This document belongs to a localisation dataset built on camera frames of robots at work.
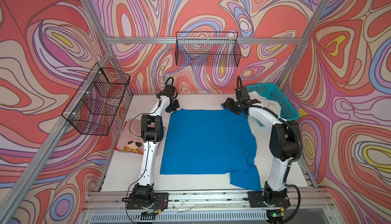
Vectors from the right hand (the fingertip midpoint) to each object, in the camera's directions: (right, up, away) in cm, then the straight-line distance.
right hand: (228, 108), depth 97 cm
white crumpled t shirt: (+35, +1, +10) cm, 36 cm away
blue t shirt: (-12, -21, -6) cm, 25 cm away
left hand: (-35, +1, +14) cm, 37 cm away
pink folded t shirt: (-59, -19, -11) cm, 63 cm away
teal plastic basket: (+37, +13, +18) cm, 43 cm away
